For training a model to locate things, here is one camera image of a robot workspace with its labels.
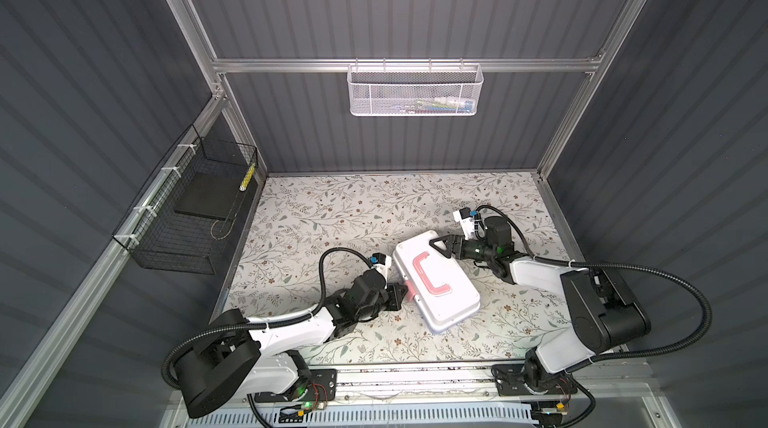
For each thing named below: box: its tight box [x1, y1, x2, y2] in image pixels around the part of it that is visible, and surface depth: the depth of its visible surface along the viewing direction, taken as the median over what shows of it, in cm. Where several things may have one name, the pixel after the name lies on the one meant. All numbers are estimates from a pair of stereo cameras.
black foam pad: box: [174, 171, 246, 221], surface depth 79 cm
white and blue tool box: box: [392, 230, 481, 333], surface depth 81 cm
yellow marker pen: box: [239, 163, 256, 192], surface depth 83 cm
